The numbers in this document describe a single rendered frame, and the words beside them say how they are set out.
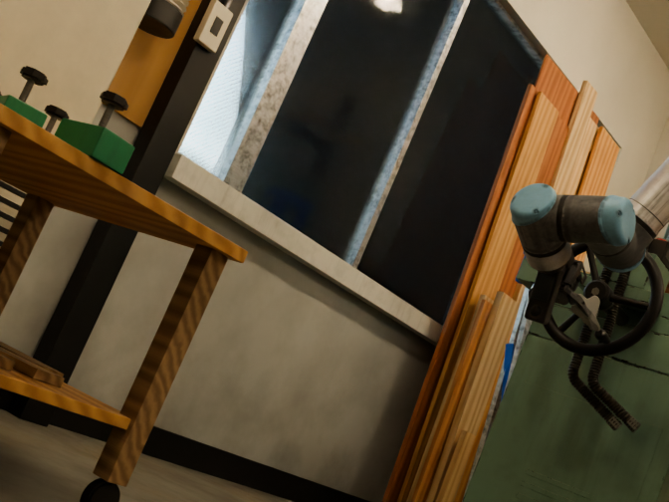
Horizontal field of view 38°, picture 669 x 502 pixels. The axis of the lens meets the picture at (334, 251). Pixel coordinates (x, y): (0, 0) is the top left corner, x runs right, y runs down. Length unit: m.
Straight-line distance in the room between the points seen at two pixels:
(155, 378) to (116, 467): 0.16
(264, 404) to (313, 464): 0.40
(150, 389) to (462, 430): 2.22
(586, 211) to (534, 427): 0.78
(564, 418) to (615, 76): 2.85
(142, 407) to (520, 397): 1.10
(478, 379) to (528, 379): 1.37
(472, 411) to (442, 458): 0.22
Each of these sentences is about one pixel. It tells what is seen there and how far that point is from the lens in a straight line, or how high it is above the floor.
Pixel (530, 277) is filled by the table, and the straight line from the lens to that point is 2.60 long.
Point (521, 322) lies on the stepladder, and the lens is 3.41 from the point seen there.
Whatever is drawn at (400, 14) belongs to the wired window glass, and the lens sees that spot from 3.75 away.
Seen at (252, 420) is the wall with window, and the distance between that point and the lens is 3.43.
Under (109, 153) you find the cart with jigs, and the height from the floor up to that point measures 0.55.
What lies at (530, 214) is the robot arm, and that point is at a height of 0.80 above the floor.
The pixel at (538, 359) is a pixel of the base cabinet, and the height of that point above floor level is 0.65.
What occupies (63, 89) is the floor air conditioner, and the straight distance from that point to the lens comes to 2.37.
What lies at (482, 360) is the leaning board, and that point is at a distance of 3.87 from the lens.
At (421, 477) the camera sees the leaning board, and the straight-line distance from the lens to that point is 3.80.
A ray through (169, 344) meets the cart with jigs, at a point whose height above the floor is 0.32.
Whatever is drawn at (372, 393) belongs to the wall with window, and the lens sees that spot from 3.89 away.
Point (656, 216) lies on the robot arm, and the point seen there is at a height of 0.91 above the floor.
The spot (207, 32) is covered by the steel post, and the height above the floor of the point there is 1.17.
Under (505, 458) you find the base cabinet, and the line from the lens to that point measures 2.49.
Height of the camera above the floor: 0.30
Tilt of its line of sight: 9 degrees up
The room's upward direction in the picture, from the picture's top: 23 degrees clockwise
